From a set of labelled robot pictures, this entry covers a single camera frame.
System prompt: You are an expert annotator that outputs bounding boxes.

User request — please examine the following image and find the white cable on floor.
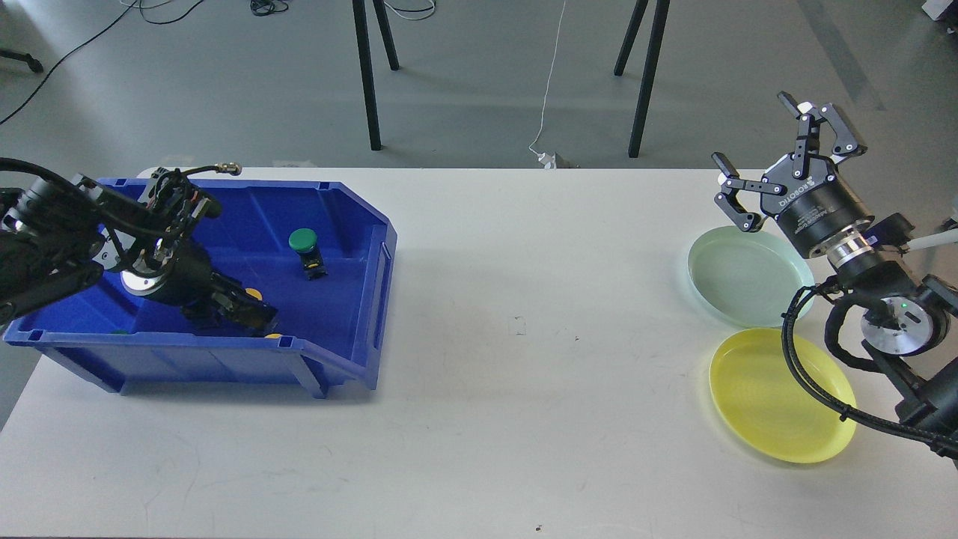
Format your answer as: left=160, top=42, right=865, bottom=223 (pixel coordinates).
left=528, top=0, right=568, bottom=159

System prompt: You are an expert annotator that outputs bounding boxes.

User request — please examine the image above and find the blue plastic bin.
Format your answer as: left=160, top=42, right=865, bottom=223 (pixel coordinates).
left=2, top=180, right=397, bottom=398

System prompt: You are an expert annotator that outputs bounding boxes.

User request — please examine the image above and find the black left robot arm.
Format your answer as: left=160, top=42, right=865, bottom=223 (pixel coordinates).
left=2, top=158, right=278, bottom=335

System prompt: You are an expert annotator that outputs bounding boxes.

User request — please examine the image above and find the black tripod legs right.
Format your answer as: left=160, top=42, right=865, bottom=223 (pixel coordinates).
left=613, top=1, right=671, bottom=158

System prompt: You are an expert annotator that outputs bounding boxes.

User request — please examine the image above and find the yellow plate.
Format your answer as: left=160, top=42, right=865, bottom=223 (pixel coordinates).
left=708, top=328, right=856, bottom=465

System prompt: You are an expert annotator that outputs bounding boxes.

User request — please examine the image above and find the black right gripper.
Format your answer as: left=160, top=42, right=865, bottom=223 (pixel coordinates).
left=711, top=91, right=875, bottom=259

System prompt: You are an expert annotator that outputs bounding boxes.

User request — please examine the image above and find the white power adapter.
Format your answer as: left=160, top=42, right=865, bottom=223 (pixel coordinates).
left=536, top=151, right=579, bottom=168

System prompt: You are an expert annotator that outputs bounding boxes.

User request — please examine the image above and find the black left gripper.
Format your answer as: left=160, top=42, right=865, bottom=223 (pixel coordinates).
left=120, top=240, right=278, bottom=337

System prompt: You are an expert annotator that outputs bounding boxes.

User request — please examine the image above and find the black floor cable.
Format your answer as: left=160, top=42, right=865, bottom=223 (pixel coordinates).
left=0, top=0, right=207, bottom=127

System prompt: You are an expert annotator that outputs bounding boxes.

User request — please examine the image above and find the light green plate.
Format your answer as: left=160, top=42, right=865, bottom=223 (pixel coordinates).
left=686, top=226, right=815, bottom=328

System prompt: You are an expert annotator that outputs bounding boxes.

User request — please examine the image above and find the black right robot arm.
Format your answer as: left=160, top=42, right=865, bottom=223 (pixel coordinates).
left=712, top=91, right=957, bottom=460

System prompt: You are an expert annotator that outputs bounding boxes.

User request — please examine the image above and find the green push button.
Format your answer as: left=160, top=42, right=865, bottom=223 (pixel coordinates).
left=287, top=228, right=328, bottom=280

